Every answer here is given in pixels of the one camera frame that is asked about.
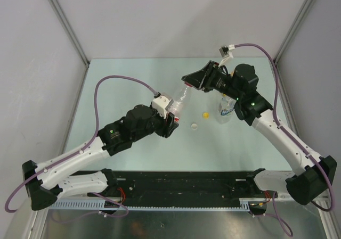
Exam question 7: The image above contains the right aluminium frame post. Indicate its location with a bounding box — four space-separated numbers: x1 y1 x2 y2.
274 0 324 64

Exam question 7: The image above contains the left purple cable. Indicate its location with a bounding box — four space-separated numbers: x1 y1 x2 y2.
5 75 160 213

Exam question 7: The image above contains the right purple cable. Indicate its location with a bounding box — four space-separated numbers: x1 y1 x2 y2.
234 43 335 212

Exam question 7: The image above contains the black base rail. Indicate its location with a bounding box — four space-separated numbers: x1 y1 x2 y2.
101 171 272 207

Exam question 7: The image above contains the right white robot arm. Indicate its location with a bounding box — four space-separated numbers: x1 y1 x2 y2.
181 61 337 205

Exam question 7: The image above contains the red cap water bottle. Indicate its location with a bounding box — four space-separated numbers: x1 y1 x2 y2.
167 83 192 123

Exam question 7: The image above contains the aluminium frame post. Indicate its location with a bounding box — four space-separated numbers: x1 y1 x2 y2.
39 0 91 65
274 0 324 64

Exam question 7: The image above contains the left aluminium frame post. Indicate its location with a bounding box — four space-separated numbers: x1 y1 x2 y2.
39 0 91 65

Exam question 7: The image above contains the grey slotted cable duct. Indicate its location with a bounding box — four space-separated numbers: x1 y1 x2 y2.
49 199 250 212

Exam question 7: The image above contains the purple cable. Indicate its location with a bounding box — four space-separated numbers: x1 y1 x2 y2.
5 75 160 213
234 43 335 212

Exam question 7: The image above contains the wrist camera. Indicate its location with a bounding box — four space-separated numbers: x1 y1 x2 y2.
218 45 235 67
151 93 173 119

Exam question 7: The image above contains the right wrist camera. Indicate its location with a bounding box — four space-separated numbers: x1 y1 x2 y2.
218 45 235 67

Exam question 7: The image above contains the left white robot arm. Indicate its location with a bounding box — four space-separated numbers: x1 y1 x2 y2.
22 105 179 211

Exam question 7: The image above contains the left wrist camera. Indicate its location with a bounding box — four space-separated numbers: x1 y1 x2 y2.
151 93 173 119

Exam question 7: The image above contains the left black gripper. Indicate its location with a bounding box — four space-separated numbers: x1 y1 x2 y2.
132 101 178 142

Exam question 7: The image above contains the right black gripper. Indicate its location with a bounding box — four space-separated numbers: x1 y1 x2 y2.
182 60 242 101

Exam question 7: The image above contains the white cap clear bottle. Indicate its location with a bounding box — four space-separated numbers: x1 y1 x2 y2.
218 95 236 124

